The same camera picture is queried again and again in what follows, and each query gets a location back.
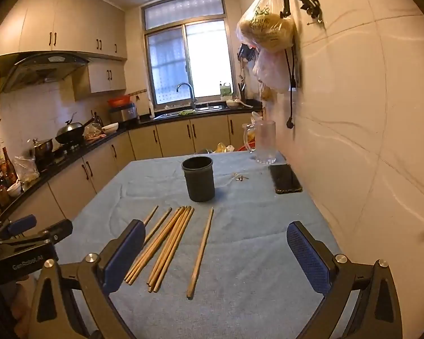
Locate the blue tablecloth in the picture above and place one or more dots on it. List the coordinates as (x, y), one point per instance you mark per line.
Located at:
(247, 254)

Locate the group of sauce bottles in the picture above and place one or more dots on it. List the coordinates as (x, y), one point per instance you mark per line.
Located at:
(0, 176)

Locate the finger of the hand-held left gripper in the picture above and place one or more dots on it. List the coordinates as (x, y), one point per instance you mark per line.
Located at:
(53, 233)
(23, 223)

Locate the red plastic basin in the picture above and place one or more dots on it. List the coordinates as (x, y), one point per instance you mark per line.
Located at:
(119, 101)

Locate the black smartphone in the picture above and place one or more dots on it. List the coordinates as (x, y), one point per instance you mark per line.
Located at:
(284, 180)

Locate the clear glass pitcher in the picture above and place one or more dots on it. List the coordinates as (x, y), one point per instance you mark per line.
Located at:
(265, 141)

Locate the steel pot with lid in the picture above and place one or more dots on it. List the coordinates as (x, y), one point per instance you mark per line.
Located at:
(42, 146)

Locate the gas stove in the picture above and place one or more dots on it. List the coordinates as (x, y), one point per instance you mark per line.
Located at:
(62, 150)

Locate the yellow plastic bag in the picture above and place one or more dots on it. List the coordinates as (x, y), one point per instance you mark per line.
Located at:
(223, 147)

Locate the kitchen window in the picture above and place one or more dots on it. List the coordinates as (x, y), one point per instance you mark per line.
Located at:
(187, 53)

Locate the person's left forearm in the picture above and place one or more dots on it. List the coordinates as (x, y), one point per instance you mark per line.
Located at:
(21, 303)

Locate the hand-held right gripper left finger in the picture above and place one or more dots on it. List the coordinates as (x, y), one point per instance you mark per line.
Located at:
(122, 254)

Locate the pink hanging plastic bag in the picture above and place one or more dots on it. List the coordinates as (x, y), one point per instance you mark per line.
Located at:
(274, 70)

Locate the black countertop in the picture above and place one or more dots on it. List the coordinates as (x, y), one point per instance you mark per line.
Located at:
(92, 144)

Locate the small white bowl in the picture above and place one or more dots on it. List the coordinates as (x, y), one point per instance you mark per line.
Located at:
(14, 190)

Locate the glass range hood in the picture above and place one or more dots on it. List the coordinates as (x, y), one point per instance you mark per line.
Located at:
(42, 69)

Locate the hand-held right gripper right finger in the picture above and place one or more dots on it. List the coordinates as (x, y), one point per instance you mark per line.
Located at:
(307, 254)

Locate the clear plastic bag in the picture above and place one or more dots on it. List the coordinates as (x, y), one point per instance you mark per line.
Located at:
(26, 169)

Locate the silver rice cooker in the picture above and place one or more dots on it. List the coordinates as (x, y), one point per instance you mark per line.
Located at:
(123, 113)

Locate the dark grey utensil cup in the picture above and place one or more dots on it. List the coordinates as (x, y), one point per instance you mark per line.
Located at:
(198, 180)

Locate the blue hanging item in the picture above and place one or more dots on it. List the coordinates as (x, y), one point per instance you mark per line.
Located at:
(246, 52)

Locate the small bunch of keys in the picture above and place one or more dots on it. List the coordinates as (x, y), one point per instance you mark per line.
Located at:
(241, 177)

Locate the wooden chopstick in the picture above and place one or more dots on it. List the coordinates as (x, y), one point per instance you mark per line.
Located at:
(200, 252)
(160, 221)
(170, 247)
(175, 247)
(165, 247)
(163, 235)
(151, 214)

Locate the dark cutlery holder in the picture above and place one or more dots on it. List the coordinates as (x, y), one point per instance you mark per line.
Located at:
(241, 91)

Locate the metal sink faucet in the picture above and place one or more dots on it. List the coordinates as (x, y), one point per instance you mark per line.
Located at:
(190, 93)

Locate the black wok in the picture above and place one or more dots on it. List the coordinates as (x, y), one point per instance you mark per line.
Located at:
(70, 132)

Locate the cream wall cabinets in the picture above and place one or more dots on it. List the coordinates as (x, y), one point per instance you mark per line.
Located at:
(67, 28)

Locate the white ladle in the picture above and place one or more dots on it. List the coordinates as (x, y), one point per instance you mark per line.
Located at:
(242, 103)

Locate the yellowish hanging plastic bag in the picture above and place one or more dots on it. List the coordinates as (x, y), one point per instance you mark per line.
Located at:
(265, 28)

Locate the green detergent bottle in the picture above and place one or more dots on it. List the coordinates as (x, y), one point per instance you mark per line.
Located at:
(226, 91)

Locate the red bucket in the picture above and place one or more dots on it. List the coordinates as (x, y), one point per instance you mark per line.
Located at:
(242, 148)

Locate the green dishcloth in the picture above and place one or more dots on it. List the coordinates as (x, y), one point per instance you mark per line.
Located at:
(186, 112)

